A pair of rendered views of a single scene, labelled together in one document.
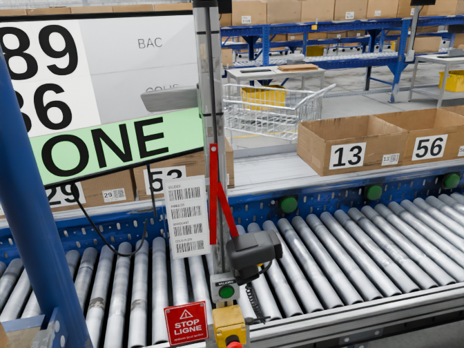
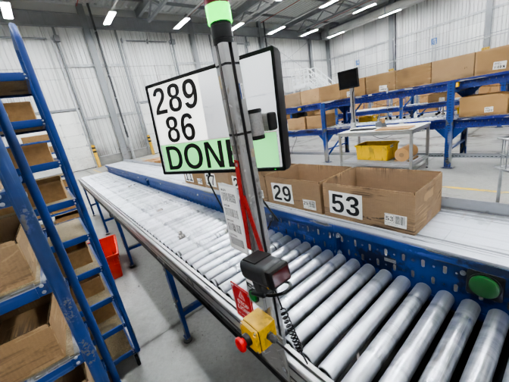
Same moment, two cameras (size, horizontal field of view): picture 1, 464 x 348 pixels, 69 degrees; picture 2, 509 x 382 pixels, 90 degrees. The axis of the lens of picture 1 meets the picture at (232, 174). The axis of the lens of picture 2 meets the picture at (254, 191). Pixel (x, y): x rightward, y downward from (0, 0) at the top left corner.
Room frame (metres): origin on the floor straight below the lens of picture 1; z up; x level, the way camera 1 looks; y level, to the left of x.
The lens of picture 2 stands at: (0.40, -0.51, 1.41)
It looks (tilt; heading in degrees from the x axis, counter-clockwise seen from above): 17 degrees down; 64
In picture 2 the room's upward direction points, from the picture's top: 10 degrees counter-clockwise
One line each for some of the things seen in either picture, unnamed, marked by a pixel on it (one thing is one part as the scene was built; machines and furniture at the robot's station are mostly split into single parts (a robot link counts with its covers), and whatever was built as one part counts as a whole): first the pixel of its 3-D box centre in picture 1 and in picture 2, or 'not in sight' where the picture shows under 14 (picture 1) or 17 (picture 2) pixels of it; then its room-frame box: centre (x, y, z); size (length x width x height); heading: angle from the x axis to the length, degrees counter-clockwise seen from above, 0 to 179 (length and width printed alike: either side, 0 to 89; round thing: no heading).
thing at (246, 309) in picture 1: (235, 271); (352, 310); (0.93, 0.00, 0.72); 0.52 x 0.05 x 0.05; 11
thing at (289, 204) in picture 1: (288, 205); (483, 287); (1.22, -0.23, 0.81); 0.07 x 0.01 x 0.07; 101
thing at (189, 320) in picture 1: (199, 320); (249, 308); (0.61, 0.10, 0.85); 0.16 x 0.01 x 0.13; 101
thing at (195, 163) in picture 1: (183, 162); (379, 195); (1.36, 0.21, 0.97); 0.39 x 0.29 x 0.17; 101
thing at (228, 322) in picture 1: (244, 326); (265, 339); (0.60, -0.01, 0.84); 0.15 x 0.09 x 0.07; 101
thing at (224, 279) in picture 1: (225, 287); (257, 292); (0.62, 0.03, 0.95); 0.07 x 0.03 x 0.07; 101
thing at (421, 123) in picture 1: (420, 134); not in sight; (1.58, -0.94, 0.96); 0.39 x 0.29 x 0.17; 101
